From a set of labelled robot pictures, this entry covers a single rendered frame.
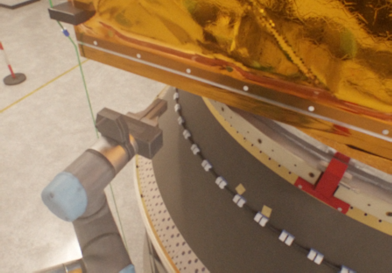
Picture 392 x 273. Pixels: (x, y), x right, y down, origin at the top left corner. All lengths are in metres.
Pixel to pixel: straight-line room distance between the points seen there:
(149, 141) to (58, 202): 0.19
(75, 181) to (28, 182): 2.58
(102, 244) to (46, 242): 2.10
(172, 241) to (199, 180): 0.26
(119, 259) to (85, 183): 0.14
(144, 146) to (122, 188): 2.19
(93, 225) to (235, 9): 0.47
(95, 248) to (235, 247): 0.49
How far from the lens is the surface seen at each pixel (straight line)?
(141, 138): 0.55
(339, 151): 0.68
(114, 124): 0.51
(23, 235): 2.74
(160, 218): 1.12
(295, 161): 0.69
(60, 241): 2.59
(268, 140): 0.70
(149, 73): 0.79
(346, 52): 0.54
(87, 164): 0.51
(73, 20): 0.80
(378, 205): 0.70
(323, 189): 0.68
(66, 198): 0.48
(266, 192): 0.80
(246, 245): 0.89
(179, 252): 1.06
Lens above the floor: 2.18
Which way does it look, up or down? 41 degrees down
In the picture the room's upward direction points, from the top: 4 degrees clockwise
